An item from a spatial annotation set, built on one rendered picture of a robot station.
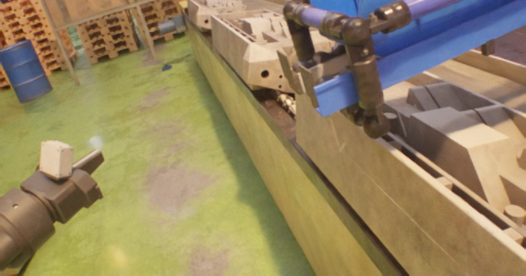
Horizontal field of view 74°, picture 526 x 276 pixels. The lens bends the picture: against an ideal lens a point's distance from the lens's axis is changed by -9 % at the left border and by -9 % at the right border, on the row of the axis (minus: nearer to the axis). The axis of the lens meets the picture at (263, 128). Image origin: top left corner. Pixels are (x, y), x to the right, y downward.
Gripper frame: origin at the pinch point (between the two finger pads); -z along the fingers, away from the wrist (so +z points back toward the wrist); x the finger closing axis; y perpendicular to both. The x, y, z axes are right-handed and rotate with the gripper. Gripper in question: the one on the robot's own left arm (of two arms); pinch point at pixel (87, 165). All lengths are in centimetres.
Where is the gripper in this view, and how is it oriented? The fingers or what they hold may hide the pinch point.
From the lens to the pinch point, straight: 64.4
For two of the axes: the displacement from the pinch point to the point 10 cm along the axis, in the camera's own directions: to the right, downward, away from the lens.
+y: -0.5, -8.2, -5.7
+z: -4.2, 5.4, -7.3
